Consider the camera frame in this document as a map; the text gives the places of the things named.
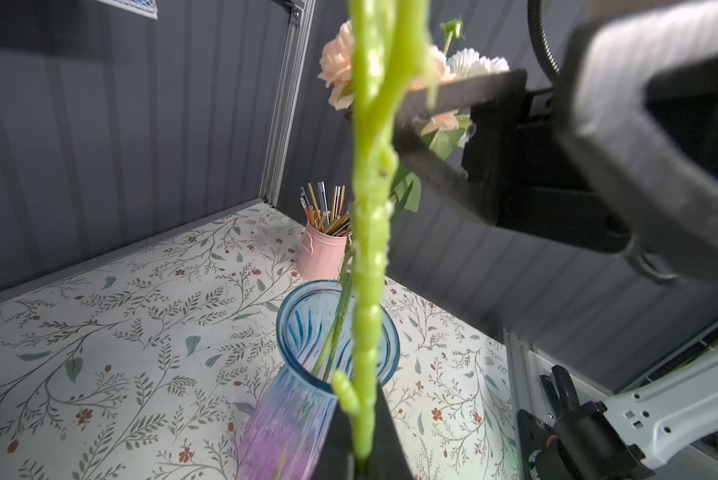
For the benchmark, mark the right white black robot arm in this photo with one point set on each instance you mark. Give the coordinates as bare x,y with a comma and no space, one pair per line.
628,435

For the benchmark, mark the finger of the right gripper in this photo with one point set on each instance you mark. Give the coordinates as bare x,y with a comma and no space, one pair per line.
460,94
472,197

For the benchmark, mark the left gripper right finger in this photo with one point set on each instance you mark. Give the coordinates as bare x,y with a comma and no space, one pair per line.
387,460

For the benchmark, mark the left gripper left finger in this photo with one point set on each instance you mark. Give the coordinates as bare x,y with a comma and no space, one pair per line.
336,460

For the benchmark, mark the cream peach rose stem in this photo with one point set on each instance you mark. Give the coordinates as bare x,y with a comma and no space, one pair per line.
336,71

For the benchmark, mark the white poppy flower stem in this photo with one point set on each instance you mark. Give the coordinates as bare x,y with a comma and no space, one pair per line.
406,188

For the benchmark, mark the floral patterned table mat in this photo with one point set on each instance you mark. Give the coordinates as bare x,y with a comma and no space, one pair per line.
149,366

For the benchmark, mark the pink pencil cup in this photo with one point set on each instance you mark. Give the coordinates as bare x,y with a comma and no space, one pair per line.
321,255

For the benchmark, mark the blue purple glass vase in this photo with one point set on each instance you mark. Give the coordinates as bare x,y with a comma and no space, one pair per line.
286,432

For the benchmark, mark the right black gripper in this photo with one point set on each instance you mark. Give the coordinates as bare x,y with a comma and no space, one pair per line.
619,155

